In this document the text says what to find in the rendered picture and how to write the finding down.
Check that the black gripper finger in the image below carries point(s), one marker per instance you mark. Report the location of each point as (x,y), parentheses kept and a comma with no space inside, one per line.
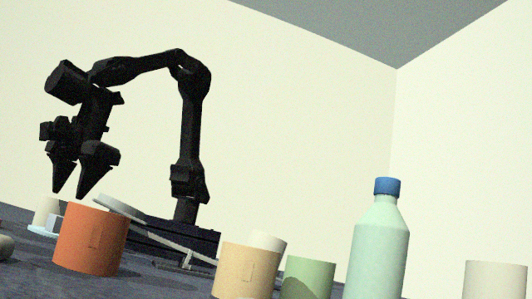
(92,171)
(62,169)

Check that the orange cylinder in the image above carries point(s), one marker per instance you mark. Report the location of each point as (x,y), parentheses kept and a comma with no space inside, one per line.
(91,240)

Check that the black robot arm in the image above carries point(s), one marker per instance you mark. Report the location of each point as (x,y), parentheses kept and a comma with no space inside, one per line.
(74,86)

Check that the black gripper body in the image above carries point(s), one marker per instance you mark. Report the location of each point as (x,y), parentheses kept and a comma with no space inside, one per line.
(90,144)

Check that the white round dish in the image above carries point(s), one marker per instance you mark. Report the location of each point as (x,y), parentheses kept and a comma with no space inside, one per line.
(42,231)

